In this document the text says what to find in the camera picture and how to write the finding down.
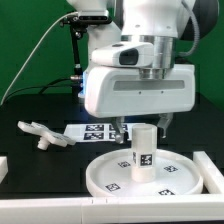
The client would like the black camera on stand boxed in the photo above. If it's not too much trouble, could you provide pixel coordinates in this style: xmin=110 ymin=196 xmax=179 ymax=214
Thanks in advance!
xmin=61 ymin=9 xmax=113 ymax=81

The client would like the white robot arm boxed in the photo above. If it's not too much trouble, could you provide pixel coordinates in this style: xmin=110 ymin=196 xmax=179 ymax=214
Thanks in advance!
xmin=67 ymin=0 xmax=219 ymax=143

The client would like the grey camera cable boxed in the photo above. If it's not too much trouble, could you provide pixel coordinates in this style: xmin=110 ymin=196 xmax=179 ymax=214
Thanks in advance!
xmin=0 ymin=12 xmax=79 ymax=107

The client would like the white fence rail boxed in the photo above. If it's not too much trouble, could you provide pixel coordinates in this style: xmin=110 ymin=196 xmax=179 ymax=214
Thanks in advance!
xmin=0 ymin=156 xmax=8 ymax=184
xmin=193 ymin=151 xmax=224 ymax=195
xmin=0 ymin=194 xmax=224 ymax=224

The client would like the white left fence rail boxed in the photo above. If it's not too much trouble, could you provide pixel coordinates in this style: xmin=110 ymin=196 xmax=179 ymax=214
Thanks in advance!
xmin=0 ymin=156 xmax=8 ymax=184

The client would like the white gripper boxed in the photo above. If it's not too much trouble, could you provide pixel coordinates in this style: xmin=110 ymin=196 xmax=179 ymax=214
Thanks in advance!
xmin=85 ymin=64 xmax=195 ymax=144

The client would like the white round table top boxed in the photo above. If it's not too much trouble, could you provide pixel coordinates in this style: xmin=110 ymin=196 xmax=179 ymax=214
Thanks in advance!
xmin=86 ymin=149 xmax=203 ymax=197

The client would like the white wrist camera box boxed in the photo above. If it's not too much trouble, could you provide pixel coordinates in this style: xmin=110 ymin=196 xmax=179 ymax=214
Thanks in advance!
xmin=92 ymin=41 xmax=154 ymax=68

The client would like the black base cable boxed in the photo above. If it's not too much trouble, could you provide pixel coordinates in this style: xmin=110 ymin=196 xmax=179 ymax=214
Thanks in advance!
xmin=3 ymin=77 xmax=84 ymax=104

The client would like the white right fence rail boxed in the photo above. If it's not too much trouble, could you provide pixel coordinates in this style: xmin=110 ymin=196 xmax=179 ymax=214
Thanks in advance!
xmin=193 ymin=151 xmax=224 ymax=195

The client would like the white cross-shaped table base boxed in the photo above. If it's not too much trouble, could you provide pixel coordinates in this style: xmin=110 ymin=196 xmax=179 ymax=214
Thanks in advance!
xmin=17 ymin=121 xmax=76 ymax=150

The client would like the white marker sheet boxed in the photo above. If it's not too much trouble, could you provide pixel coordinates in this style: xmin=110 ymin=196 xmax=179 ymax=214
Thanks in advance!
xmin=63 ymin=122 xmax=134 ymax=143

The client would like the white front fence rail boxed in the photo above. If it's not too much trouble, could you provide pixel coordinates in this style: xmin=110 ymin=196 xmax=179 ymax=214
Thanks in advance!
xmin=0 ymin=194 xmax=224 ymax=224

